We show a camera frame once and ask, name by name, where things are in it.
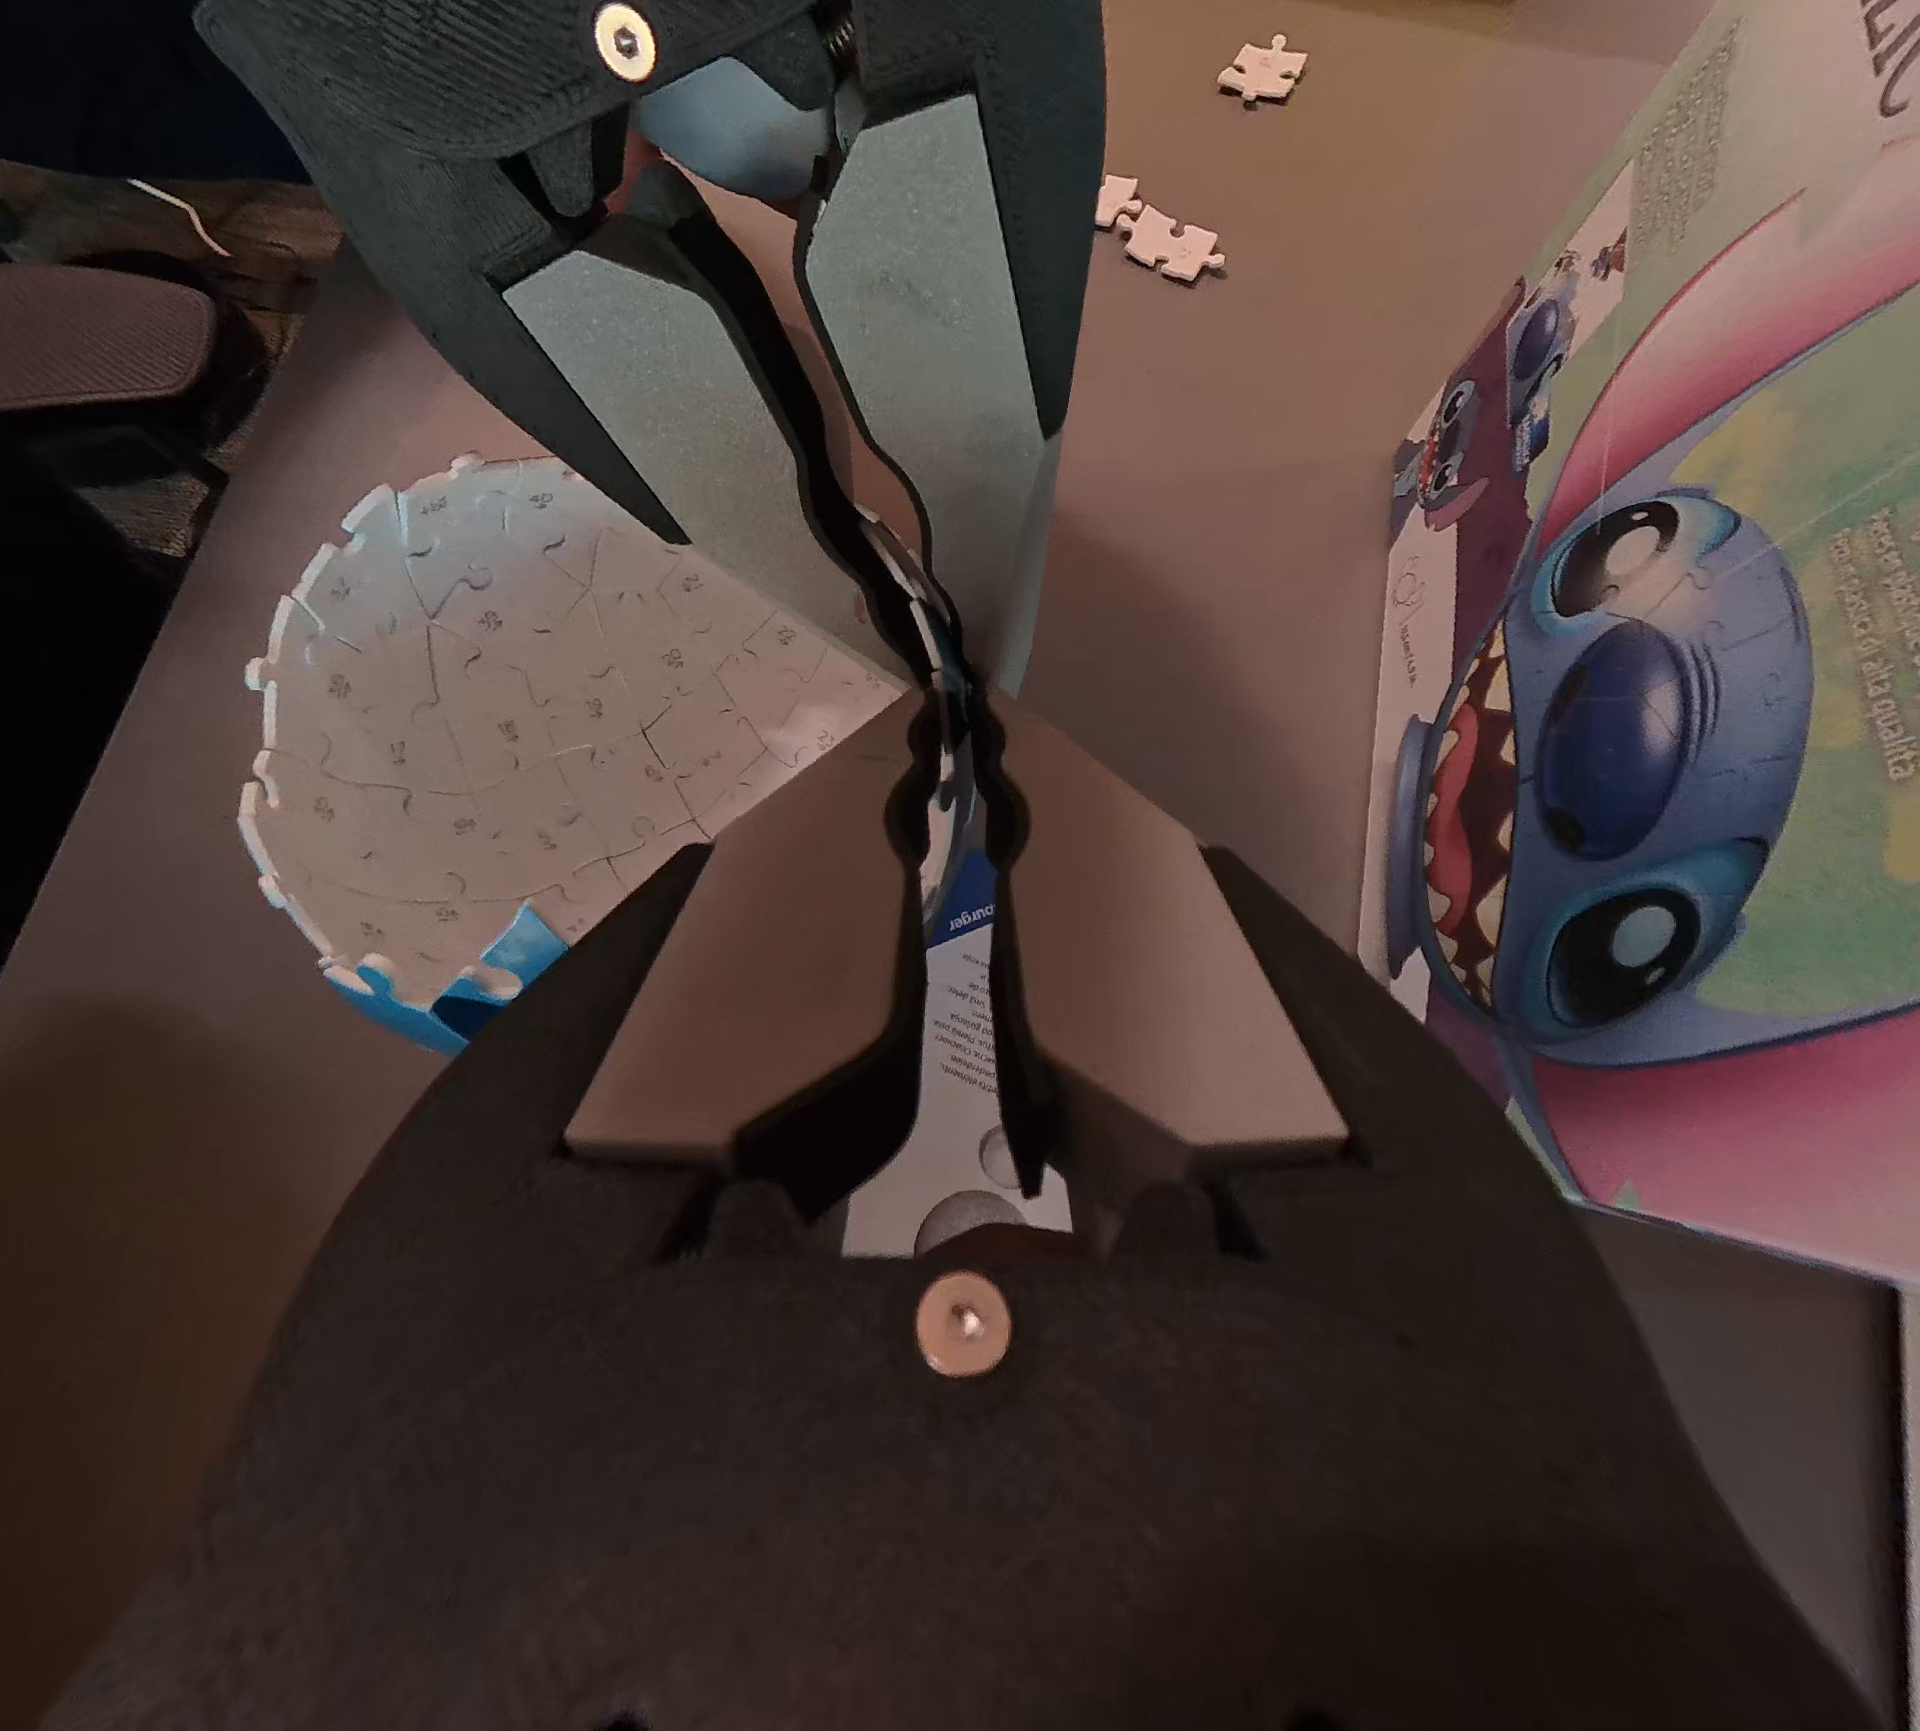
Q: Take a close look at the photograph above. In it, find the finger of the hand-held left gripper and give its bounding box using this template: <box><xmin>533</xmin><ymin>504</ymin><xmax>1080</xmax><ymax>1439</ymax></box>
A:
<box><xmin>798</xmin><ymin>94</ymin><xmax>1071</xmax><ymax>697</ymax></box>
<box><xmin>497</xmin><ymin>214</ymin><xmax>939</xmax><ymax>689</ymax></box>

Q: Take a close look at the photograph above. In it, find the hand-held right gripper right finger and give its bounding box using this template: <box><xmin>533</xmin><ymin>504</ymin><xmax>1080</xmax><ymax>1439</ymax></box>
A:
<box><xmin>966</xmin><ymin>687</ymin><xmax>1352</xmax><ymax>1199</ymax></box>

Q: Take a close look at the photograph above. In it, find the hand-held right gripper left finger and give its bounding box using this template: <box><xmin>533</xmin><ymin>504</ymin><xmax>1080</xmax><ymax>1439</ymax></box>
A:
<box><xmin>564</xmin><ymin>687</ymin><xmax>946</xmax><ymax>1223</ymax></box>

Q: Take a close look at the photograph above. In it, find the partly built blue puzzle ball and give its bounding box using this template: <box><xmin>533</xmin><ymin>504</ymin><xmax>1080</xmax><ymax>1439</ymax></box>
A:
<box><xmin>234</xmin><ymin>452</ymin><xmax>905</xmax><ymax>1061</ymax></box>

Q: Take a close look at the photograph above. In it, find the printed cardboard puzzle box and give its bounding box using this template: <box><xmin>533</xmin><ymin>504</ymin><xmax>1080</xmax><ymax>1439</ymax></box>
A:
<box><xmin>1355</xmin><ymin>0</ymin><xmax>1920</xmax><ymax>1293</ymax></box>

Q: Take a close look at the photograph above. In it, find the white instruction leaflet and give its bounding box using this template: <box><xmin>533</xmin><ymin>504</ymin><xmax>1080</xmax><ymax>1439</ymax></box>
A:
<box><xmin>836</xmin><ymin>845</ymin><xmax>1086</xmax><ymax>1261</ymax></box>

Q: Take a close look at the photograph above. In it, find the grey mesh office chair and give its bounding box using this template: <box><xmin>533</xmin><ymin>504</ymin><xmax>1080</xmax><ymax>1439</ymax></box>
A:
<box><xmin>0</xmin><ymin>266</ymin><xmax>221</xmax><ymax>416</ymax></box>

